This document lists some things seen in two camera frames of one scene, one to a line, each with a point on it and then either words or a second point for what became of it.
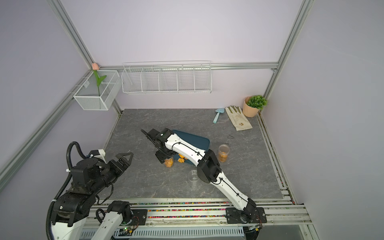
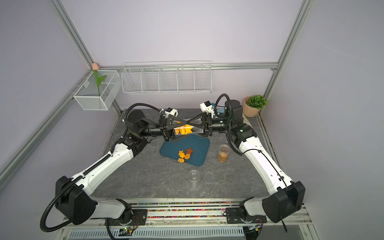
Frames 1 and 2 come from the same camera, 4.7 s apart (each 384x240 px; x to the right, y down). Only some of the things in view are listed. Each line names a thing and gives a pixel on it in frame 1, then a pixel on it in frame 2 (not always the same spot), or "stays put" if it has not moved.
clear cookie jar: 193,180 stays put
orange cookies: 182,158 stays put
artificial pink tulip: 95,67 stays put
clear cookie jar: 169,162 -> 188,130
